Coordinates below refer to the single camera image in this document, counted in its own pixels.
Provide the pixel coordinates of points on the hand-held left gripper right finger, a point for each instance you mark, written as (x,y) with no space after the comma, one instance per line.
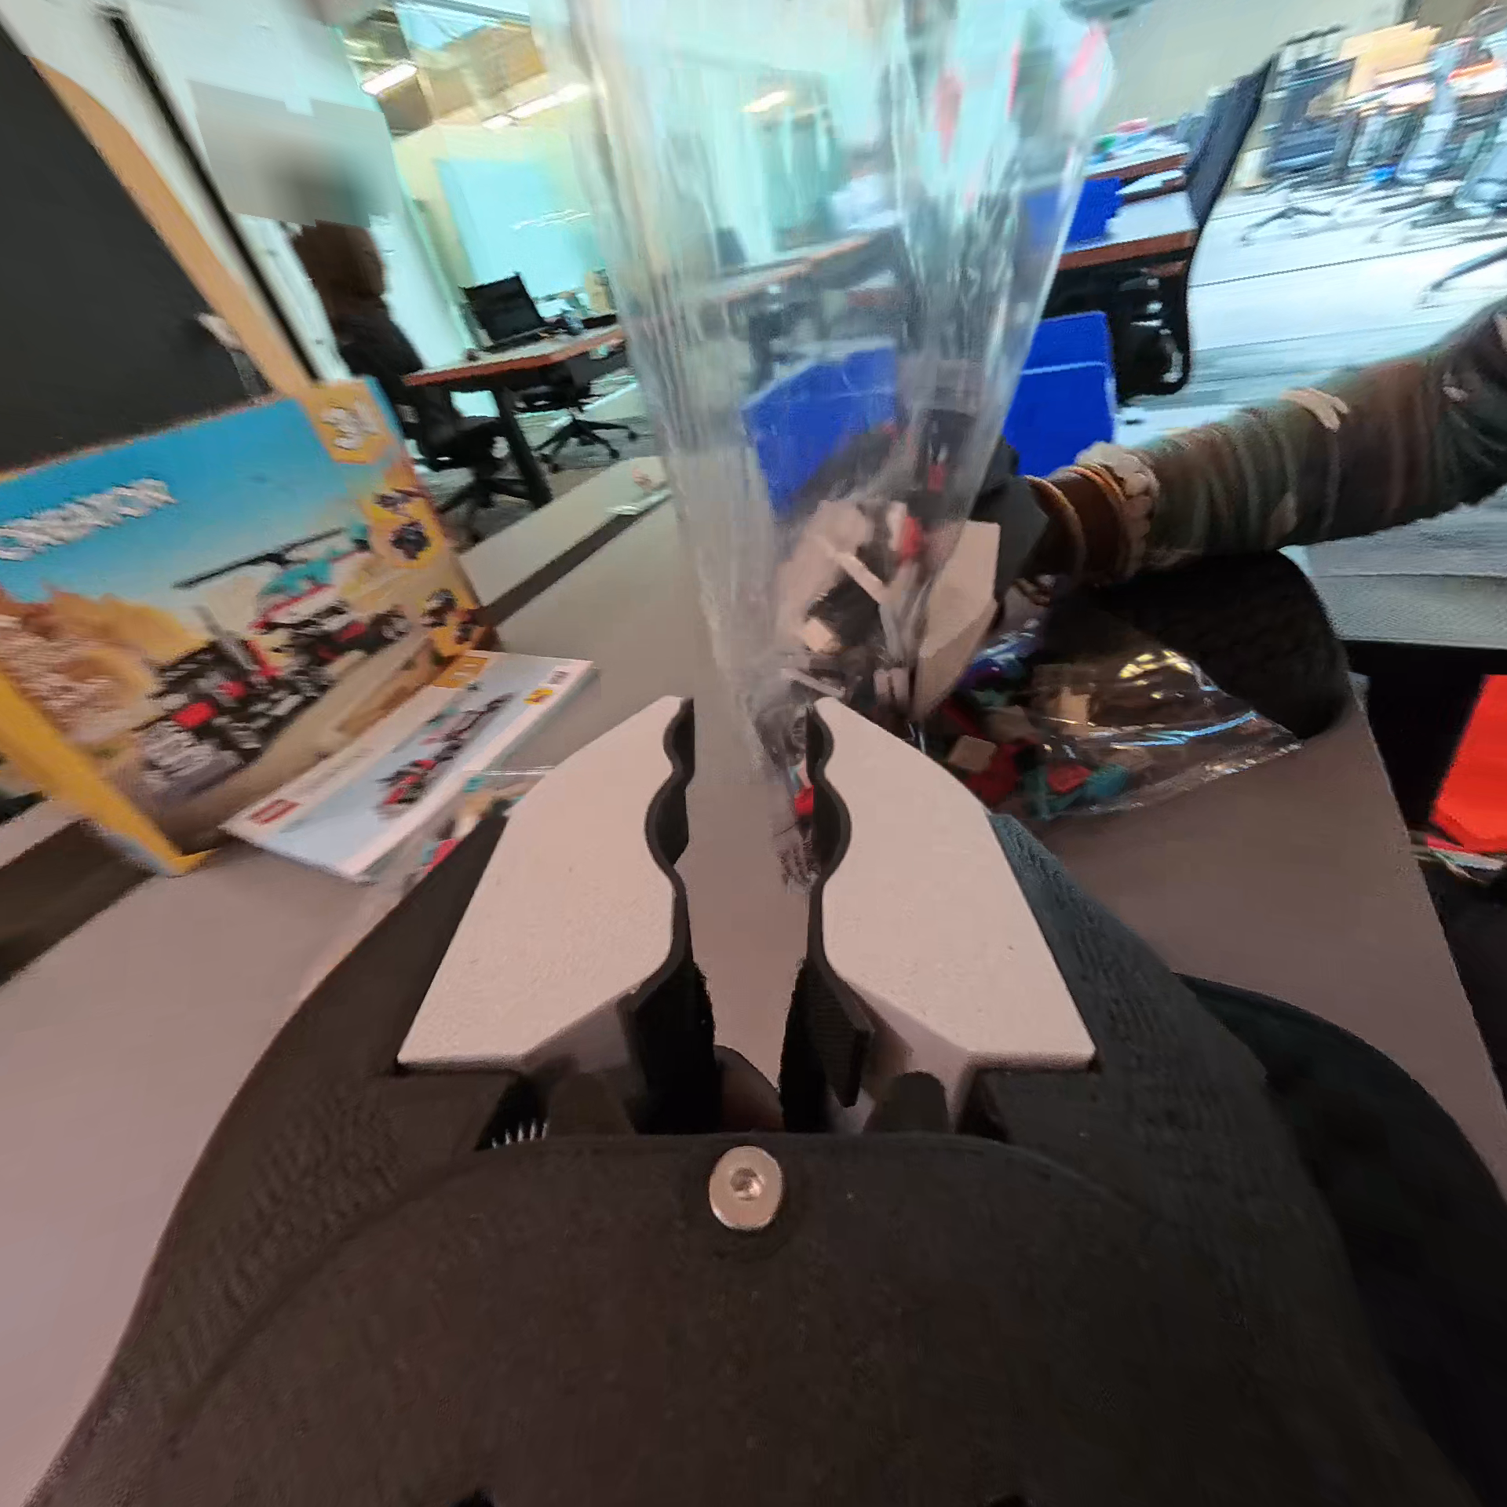
(943,919)

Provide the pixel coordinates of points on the blue plastic bin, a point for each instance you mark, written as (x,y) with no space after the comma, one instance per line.
(1077,212)
(1059,388)

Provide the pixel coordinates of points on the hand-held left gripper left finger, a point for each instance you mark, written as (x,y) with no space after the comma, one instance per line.
(543,919)

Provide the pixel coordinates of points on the lego instruction booklet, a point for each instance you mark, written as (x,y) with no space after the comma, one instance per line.
(412,765)

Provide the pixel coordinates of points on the black office chair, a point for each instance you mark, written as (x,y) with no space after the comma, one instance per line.
(455,448)
(1224,153)
(507,309)

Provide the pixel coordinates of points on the clear bag of colourful bricks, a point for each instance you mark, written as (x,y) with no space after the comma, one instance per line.
(1119,754)

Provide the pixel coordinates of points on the person's right forearm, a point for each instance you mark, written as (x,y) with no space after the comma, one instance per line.
(1319,471)

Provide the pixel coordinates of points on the wood-edged office desk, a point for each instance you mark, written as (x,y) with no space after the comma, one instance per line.
(519,354)
(1131,230)

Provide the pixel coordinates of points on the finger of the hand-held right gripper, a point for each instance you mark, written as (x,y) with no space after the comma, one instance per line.
(966,600)

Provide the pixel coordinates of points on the large clear plastic bag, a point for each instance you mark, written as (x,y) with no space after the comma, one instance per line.
(754,354)

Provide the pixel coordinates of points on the colourful lego set box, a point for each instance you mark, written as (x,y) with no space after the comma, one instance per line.
(236,589)

